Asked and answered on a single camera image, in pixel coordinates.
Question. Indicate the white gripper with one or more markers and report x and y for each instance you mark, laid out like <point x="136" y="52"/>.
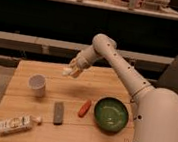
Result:
<point x="83" y="60"/>

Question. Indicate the white sponge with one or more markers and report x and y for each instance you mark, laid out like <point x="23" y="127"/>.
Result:
<point x="66" y="71"/>

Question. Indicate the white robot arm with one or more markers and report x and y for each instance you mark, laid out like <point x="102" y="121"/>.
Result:
<point x="157" y="108"/>

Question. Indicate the orange carrot toy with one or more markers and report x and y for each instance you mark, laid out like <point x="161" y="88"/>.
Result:
<point x="84" y="108"/>

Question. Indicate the grey rectangular block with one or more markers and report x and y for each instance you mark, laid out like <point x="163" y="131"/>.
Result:
<point x="58" y="113"/>

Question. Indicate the wooden table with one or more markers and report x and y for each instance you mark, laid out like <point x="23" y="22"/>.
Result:
<point x="95" y="83"/>

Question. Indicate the green bowl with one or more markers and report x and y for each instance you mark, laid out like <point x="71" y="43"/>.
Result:
<point x="110" y="114"/>

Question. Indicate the white plastic bottle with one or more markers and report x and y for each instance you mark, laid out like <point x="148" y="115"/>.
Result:
<point x="19" y="124"/>

